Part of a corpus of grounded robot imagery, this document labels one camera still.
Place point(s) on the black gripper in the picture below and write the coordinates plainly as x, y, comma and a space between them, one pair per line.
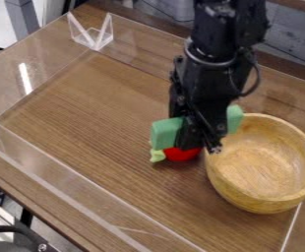
207, 83

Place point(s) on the green foam block stick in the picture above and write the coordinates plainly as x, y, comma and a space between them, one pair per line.
165, 129

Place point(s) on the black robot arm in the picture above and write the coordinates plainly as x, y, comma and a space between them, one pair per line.
227, 25

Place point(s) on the brown wooden bowl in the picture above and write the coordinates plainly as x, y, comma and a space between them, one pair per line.
259, 172

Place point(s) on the red plush strawberry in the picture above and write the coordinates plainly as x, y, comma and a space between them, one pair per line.
173, 154

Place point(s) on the black clamp under table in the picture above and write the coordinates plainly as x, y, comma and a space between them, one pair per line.
32, 240

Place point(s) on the clear acrylic corner bracket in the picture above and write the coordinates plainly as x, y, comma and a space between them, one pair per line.
93, 38

